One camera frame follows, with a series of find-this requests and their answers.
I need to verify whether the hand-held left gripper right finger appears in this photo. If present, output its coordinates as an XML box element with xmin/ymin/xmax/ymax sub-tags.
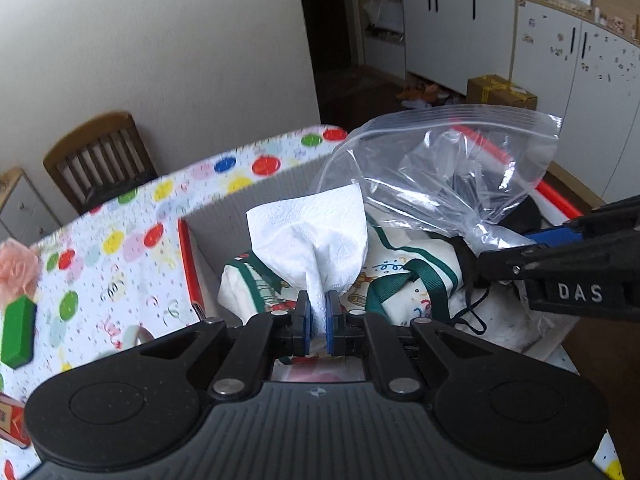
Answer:
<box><xmin>325</xmin><ymin>290</ymin><xmax>548</xmax><ymax>403</ymax></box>

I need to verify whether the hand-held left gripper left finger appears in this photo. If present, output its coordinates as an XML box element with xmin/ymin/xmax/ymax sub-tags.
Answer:
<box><xmin>102</xmin><ymin>290</ymin><xmax>315</xmax><ymax>403</ymax></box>

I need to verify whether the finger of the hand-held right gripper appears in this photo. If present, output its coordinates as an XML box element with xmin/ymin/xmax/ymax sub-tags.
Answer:
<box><xmin>524</xmin><ymin>194</ymin><xmax>640</xmax><ymax>249</ymax></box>
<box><xmin>474</xmin><ymin>224</ymin><xmax>640</xmax><ymax>288</ymax></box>

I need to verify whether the white paper tissue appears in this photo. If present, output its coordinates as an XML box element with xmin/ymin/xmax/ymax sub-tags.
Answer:
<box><xmin>246</xmin><ymin>183</ymin><xmax>370</xmax><ymax>306</ymax></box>

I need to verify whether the white printed tote bag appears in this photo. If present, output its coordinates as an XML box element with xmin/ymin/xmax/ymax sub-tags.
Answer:
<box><xmin>218</xmin><ymin>212</ymin><xmax>468</xmax><ymax>361</ymax></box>

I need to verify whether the white box with red rim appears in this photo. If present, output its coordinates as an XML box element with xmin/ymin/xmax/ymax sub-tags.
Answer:
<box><xmin>177</xmin><ymin>119</ymin><xmax>598</xmax><ymax>376</ymax></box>

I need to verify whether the clear plastic zip bag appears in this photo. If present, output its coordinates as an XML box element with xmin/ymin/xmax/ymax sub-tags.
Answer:
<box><xmin>314</xmin><ymin>104</ymin><xmax>563</xmax><ymax>261</ymax></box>

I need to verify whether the tall white cabinet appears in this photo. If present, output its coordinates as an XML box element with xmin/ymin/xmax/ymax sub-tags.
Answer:
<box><xmin>509</xmin><ymin>0</ymin><xmax>640</xmax><ymax>207</ymax></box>

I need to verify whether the yellow cardboard box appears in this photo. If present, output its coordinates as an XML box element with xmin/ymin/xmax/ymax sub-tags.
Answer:
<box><xmin>466</xmin><ymin>73</ymin><xmax>539</xmax><ymax>111</ymax></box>

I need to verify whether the pile of slippers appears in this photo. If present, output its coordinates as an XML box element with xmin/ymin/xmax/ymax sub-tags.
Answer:
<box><xmin>396</xmin><ymin>83</ymin><xmax>453</xmax><ymax>108</ymax></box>

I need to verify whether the white base cabinet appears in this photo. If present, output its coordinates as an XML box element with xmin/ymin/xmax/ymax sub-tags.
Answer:
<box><xmin>401</xmin><ymin>0</ymin><xmax>519</xmax><ymax>97</ymax></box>

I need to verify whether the wooden chair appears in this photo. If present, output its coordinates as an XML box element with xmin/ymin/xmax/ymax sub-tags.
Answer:
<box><xmin>42</xmin><ymin>111</ymin><xmax>161</xmax><ymax>217</ymax></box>

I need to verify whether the white shopping bag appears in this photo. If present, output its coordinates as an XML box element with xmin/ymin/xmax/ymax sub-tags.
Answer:
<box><xmin>362</xmin><ymin>0</ymin><xmax>406</xmax><ymax>37</ymax></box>

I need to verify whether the green packet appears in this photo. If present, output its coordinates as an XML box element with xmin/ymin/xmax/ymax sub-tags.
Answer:
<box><xmin>0</xmin><ymin>294</ymin><xmax>38</xmax><ymax>367</ymax></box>

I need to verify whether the pink fabric flower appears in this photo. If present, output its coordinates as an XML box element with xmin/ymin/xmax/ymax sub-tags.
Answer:
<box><xmin>0</xmin><ymin>240</ymin><xmax>41</xmax><ymax>303</ymax></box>

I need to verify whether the white wooden sideboard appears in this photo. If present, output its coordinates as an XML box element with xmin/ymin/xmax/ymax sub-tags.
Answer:
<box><xmin>0</xmin><ymin>166</ymin><xmax>63</xmax><ymax>244</ymax></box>

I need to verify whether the dark door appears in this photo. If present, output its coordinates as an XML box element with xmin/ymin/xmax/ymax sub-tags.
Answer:
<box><xmin>296</xmin><ymin>0</ymin><xmax>367</xmax><ymax>70</ymax></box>

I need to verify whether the red packet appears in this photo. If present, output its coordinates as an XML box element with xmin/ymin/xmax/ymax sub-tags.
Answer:
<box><xmin>0</xmin><ymin>391</ymin><xmax>34</xmax><ymax>449</ymax></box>

